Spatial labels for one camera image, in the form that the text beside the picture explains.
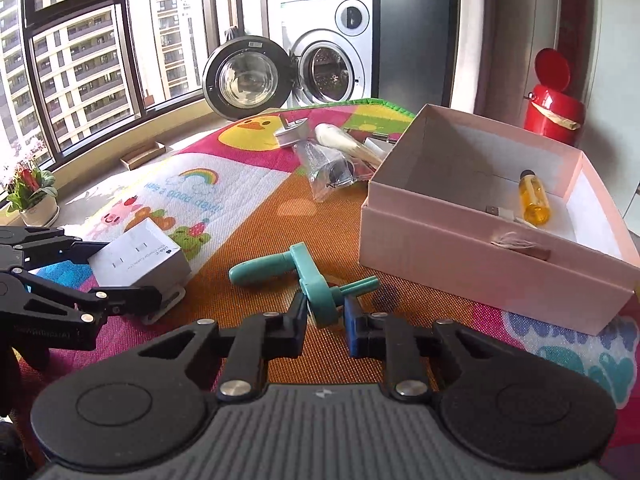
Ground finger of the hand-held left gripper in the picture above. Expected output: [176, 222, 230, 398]
[0, 227, 109, 267]
[0, 269, 164, 319]

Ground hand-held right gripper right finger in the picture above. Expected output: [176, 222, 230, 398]
[343, 296, 497, 397]

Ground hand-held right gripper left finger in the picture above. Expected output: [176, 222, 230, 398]
[150, 292, 310, 402]

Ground teal plastic hand crank tool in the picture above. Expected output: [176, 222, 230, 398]
[229, 242, 381, 330]

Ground white cardboard charger box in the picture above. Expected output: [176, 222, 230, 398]
[87, 218, 193, 294]

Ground white plastic bracket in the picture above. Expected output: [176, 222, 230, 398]
[141, 284, 186, 325]

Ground pink cardboard box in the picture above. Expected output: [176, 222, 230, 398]
[359, 104, 640, 337]

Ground clear bag with black item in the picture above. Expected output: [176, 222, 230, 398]
[295, 141, 374, 204]

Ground grey plug adapter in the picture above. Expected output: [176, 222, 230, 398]
[274, 117, 311, 149]

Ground yellow liquid bottle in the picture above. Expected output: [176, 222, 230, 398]
[517, 170, 551, 226]

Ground white plant pot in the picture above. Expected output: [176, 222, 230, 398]
[19, 195, 61, 229]

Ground flowering plant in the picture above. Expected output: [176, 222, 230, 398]
[0, 159, 59, 212]

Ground colourful cartoon play mat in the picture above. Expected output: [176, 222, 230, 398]
[10, 97, 640, 461]

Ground shallow cardboard tray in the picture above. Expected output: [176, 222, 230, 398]
[120, 141, 167, 171]

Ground round washing machine door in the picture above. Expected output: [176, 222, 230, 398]
[202, 36, 293, 122]

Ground white washing machine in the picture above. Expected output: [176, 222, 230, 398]
[280, 0, 381, 111]

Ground red trash can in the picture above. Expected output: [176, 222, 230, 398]
[522, 48, 586, 149]

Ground white panelled door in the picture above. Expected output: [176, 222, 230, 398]
[226, 0, 274, 42]

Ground dark window frame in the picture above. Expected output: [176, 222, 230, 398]
[0, 0, 213, 173]

